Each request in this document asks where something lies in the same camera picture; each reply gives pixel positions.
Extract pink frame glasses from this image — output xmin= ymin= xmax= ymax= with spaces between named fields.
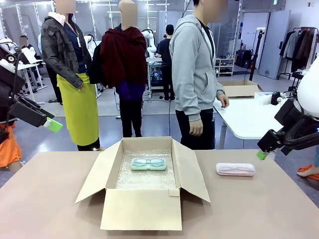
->
xmin=219 ymin=166 xmax=252 ymax=174

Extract person in black shirt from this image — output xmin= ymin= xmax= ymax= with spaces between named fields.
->
xmin=156 ymin=24 xmax=175 ymax=102

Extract person's left forearm grey sleeve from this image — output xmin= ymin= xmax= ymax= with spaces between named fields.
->
xmin=208 ymin=73 xmax=225 ymax=97

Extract wooden shoe rack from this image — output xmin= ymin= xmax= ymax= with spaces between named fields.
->
xmin=214 ymin=57 xmax=235 ymax=77

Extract seated person varsity jacket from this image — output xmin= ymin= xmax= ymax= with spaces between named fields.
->
xmin=19 ymin=34 xmax=42 ymax=64

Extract person's right hand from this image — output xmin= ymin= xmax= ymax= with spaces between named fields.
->
xmin=189 ymin=119 xmax=204 ymax=136

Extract black hanging bag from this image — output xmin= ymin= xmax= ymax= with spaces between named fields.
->
xmin=89 ymin=42 xmax=108 ymax=87

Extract white side table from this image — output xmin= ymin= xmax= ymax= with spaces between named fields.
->
xmin=213 ymin=97 xmax=286 ymax=150

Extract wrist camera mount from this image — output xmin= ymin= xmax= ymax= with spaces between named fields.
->
xmin=270 ymin=91 xmax=287 ymax=106
xmin=0 ymin=51 xmax=19 ymax=73

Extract teal frame glasses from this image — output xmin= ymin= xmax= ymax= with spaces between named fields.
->
xmin=133 ymin=159 xmax=164 ymax=168

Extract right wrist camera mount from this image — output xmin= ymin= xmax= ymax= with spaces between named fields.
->
xmin=270 ymin=91 xmax=287 ymax=106

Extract large cardboard box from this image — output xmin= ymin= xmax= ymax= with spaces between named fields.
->
xmin=75 ymin=136 xmax=211 ymax=231

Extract person's right forearm grey sleeve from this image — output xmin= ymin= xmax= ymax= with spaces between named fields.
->
xmin=183 ymin=93 xmax=203 ymax=122

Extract black hanging floor cable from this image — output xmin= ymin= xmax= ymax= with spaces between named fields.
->
xmin=159 ymin=96 xmax=173 ymax=137

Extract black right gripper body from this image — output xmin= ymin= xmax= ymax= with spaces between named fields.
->
xmin=274 ymin=98 xmax=304 ymax=127

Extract black suitcases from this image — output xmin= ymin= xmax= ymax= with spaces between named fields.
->
xmin=235 ymin=49 xmax=254 ymax=69

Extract clear pink glasses case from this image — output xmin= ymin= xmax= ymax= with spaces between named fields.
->
xmin=215 ymin=162 xmax=256 ymax=177

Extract white plastic mesh basket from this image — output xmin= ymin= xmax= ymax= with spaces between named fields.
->
xmin=254 ymin=91 xmax=275 ymax=100

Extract black tripod stand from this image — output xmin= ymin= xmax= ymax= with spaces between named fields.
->
xmin=249 ymin=28 xmax=265 ymax=82

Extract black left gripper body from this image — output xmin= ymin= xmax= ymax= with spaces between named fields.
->
xmin=0 ymin=66 xmax=25 ymax=100

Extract orange and white shoe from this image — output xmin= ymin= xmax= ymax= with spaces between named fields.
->
xmin=297 ymin=163 xmax=319 ymax=180

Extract white standing desk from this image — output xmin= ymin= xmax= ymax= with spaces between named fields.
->
xmin=14 ymin=59 xmax=48 ymax=104

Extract black right arm cable sleeve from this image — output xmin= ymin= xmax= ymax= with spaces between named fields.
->
xmin=280 ymin=116 xmax=319 ymax=156

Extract computer case with lights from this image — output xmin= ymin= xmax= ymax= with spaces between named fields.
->
xmin=149 ymin=69 xmax=163 ymax=87

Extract grey open door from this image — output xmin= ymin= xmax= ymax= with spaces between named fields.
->
xmin=258 ymin=9 xmax=292 ymax=80

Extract person's left hand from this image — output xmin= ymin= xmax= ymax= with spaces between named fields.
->
xmin=216 ymin=94 xmax=230 ymax=108

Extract mannequin with maroon shawl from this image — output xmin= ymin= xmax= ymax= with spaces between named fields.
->
xmin=89 ymin=0 xmax=149 ymax=138

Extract mint green glasses case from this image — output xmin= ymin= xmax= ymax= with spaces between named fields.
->
xmin=131 ymin=157 xmax=167 ymax=171

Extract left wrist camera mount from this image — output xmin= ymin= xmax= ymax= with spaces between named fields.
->
xmin=0 ymin=51 xmax=19 ymax=73

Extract black utility cart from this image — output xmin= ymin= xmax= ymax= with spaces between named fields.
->
xmin=288 ymin=71 xmax=304 ymax=93

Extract mannequin camo jacket yellow skirt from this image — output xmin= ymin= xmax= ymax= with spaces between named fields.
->
xmin=40 ymin=0 xmax=102 ymax=152

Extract person in grey hoodie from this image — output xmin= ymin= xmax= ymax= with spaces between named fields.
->
xmin=169 ymin=0 xmax=230 ymax=150

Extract clothes rack with coats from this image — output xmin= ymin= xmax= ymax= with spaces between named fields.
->
xmin=278 ymin=26 xmax=319 ymax=80

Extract bubble wrap sheet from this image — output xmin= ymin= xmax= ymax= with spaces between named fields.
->
xmin=114 ymin=149 xmax=177 ymax=189

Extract small cardboard box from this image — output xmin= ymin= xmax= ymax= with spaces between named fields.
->
xmin=218 ymin=80 xmax=264 ymax=98

